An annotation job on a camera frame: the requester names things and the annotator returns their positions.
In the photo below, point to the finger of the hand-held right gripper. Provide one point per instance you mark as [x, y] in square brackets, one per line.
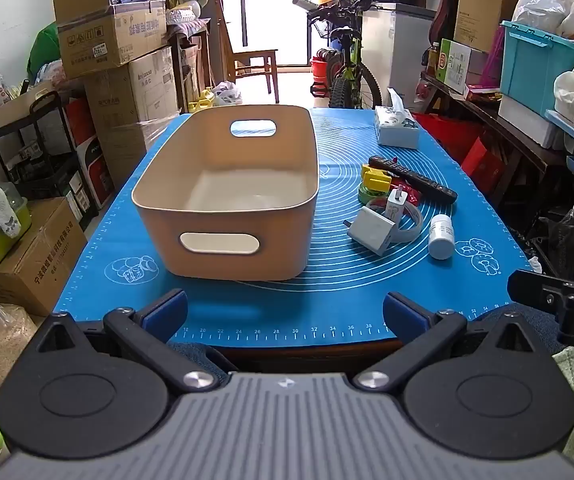
[532, 287]

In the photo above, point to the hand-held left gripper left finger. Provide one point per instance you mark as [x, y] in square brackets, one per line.
[164, 312]

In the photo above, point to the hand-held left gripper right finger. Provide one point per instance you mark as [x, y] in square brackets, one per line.
[407, 317]

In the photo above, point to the white pill bottle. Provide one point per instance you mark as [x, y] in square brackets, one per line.
[441, 240]

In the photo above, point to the beige storage bin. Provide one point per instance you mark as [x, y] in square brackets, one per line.
[227, 255]

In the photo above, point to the pale band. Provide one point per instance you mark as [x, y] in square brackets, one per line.
[412, 232]

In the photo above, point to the large white charger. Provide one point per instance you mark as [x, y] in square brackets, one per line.
[372, 227]

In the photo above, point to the red plastic item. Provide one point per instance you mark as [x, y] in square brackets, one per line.
[409, 196]

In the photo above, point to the green round container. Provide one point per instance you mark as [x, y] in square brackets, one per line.
[369, 192]

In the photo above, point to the black remote control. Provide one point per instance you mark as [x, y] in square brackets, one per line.
[417, 177]

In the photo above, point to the yellow clip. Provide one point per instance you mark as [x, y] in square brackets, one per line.
[374, 175]

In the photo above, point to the black plastic bag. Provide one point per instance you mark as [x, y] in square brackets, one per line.
[572, 240]

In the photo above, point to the blue silicone mat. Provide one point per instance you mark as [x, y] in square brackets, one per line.
[317, 300]

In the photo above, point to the plain brown cardboard box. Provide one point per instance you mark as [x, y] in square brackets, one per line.
[37, 260]

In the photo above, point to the dark wooden bench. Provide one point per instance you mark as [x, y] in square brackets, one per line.
[512, 145]

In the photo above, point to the red paper bags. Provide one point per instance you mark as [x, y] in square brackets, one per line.
[457, 140]

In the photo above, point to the white foam box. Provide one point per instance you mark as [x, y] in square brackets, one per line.
[527, 120]

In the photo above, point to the red and white box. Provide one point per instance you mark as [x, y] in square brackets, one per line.
[89, 160]

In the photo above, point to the tissue box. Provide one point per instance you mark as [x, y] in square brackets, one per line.
[397, 135]

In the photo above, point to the black utility cart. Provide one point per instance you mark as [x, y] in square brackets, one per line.
[32, 160]

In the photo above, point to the plastic-wrapped cardboard box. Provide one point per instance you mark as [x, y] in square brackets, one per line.
[132, 110]

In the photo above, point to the teal storage box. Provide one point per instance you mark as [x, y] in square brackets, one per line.
[537, 70]

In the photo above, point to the yellow jugs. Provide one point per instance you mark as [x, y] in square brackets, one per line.
[201, 102]

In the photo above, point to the white floor plastic bag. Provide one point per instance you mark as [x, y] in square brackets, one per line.
[227, 92]

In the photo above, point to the green and white carton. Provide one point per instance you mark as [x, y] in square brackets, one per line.
[457, 67]

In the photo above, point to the green black bicycle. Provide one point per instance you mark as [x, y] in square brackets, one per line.
[347, 80]

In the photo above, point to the shallow cardboard box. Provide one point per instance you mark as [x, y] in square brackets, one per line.
[17, 107]

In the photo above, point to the red bucket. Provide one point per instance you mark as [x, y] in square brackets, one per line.
[319, 67]

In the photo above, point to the white chest freezer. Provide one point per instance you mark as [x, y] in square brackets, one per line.
[407, 50]

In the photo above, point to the wooden chair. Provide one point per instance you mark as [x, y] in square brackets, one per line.
[254, 60]

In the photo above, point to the open cardboard box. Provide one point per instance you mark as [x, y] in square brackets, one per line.
[107, 35]

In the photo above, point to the tall cardboard box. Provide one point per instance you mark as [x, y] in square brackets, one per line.
[487, 5]

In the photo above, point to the green bag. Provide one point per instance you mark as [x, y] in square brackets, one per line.
[42, 50]

